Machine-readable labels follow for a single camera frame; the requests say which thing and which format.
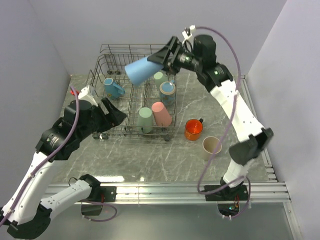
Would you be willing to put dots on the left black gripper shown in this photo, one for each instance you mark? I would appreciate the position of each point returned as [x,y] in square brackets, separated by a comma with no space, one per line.
[118,116]

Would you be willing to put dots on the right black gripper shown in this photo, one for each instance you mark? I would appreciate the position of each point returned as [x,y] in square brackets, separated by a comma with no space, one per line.
[161,56]

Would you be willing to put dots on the green plastic cup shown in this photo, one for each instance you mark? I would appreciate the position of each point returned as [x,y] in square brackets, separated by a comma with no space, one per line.
[159,78]
[145,120]

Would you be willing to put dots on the light blue floral mug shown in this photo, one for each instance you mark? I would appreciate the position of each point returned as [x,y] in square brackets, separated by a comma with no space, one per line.
[112,89]

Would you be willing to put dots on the blue plastic cup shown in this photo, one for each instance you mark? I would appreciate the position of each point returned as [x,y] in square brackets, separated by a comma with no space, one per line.
[139,71]

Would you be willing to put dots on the teal patterned mug yellow inside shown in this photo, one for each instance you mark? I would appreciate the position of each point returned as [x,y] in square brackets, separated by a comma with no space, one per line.
[167,93]

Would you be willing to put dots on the pink plastic cup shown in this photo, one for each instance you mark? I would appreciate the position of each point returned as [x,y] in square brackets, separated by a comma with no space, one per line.
[161,115]

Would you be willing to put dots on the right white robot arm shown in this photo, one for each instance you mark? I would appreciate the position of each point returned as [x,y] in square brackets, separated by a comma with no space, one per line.
[252,136]

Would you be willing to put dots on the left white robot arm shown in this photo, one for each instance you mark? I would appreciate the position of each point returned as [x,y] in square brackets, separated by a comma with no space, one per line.
[27,214]

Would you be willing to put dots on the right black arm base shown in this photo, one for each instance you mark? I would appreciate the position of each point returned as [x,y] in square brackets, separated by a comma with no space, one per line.
[229,200]

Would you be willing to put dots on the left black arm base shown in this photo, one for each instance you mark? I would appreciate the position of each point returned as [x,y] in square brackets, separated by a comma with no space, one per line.
[101,195]

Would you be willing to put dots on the beige plastic cup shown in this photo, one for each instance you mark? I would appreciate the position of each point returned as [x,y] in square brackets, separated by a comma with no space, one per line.
[210,145]

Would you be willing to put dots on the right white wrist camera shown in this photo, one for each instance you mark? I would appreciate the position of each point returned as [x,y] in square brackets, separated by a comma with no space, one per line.
[188,33]

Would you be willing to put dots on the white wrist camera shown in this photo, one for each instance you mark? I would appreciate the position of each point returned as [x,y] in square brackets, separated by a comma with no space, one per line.
[87,94]
[188,33]

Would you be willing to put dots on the grey wire dish rack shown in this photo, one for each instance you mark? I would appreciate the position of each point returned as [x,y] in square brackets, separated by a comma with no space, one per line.
[111,64]

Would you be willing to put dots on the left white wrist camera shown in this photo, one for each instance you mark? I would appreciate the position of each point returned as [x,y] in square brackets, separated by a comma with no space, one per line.
[87,94]

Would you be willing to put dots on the orange mug black handle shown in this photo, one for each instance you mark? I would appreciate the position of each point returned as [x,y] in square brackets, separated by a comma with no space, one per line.
[193,129]

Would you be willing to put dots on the aluminium mounting rail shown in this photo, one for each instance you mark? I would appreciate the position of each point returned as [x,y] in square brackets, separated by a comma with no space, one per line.
[153,193]

